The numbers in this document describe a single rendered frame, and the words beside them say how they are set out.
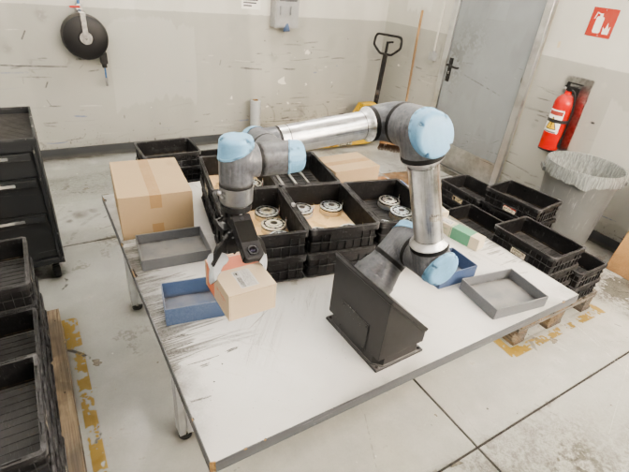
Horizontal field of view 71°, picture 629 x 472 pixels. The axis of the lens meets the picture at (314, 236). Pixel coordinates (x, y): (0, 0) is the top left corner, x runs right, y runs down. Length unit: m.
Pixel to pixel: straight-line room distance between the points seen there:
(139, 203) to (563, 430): 2.20
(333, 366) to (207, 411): 0.40
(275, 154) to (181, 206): 1.09
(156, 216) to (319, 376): 1.02
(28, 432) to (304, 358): 0.86
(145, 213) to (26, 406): 0.81
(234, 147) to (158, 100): 4.00
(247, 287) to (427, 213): 0.54
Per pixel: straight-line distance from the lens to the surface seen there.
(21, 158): 2.76
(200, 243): 1.98
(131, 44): 4.76
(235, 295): 1.02
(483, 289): 1.95
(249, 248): 0.97
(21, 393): 1.81
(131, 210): 1.99
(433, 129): 1.14
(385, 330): 1.34
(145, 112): 4.91
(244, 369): 1.42
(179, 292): 1.68
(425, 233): 1.29
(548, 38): 4.57
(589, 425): 2.68
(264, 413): 1.32
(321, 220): 1.93
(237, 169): 0.94
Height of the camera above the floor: 1.76
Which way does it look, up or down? 31 degrees down
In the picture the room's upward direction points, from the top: 6 degrees clockwise
